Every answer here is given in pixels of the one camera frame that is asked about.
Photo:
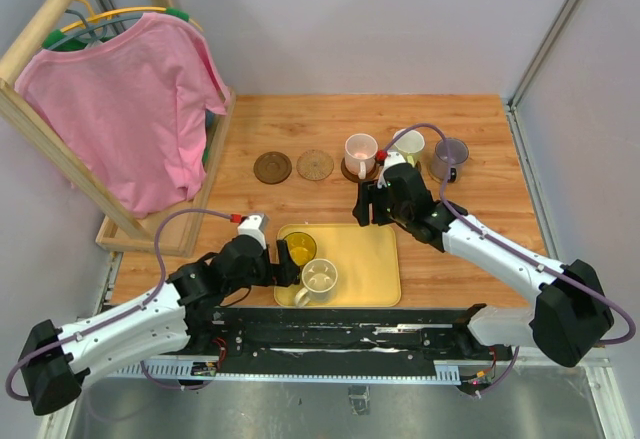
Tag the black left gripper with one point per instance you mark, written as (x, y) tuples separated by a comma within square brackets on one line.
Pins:
[(286, 269)]

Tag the dark brown coaster far left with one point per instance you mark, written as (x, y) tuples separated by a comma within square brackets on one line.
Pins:
[(272, 167)]

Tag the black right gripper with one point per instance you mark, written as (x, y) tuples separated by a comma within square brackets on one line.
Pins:
[(361, 211)]

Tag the white mug green handle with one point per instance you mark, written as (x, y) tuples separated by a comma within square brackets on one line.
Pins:
[(410, 145)]

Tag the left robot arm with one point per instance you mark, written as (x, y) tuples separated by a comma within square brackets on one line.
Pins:
[(58, 362)]

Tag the grey clothes hanger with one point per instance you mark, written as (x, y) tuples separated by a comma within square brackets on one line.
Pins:
[(88, 33)]

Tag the pink mug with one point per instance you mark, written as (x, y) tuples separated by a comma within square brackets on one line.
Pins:
[(360, 155)]

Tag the purple transparent cup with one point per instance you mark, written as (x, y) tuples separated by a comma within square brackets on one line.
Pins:
[(448, 159)]

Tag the yellow transparent cup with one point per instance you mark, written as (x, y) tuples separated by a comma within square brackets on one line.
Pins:
[(302, 247)]

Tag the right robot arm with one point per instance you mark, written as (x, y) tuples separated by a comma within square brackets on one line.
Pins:
[(566, 316)]

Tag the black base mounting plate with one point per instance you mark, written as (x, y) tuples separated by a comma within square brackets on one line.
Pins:
[(343, 342)]

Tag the dark brown coaster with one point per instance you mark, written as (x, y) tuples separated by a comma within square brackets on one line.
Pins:
[(354, 177), (272, 167)]

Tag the pink t-shirt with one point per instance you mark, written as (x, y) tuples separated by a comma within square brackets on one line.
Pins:
[(133, 109)]

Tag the wooden hanging rod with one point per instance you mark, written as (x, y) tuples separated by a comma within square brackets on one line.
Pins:
[(28, 42)]

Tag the beige smiley mug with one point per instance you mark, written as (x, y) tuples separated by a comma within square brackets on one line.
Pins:
[(319, 280)]

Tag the light woven rattan coaster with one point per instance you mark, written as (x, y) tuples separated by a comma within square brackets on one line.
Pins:
[(315, 165)]

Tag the wooden clothes rack frame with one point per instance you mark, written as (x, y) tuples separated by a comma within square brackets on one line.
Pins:
[(172, 231)]

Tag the yellow plastic tray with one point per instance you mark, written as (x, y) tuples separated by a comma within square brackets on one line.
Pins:
[(366, 260)]

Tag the dark brown coaster middle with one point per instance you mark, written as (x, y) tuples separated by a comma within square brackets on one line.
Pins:
[(354, 177)]

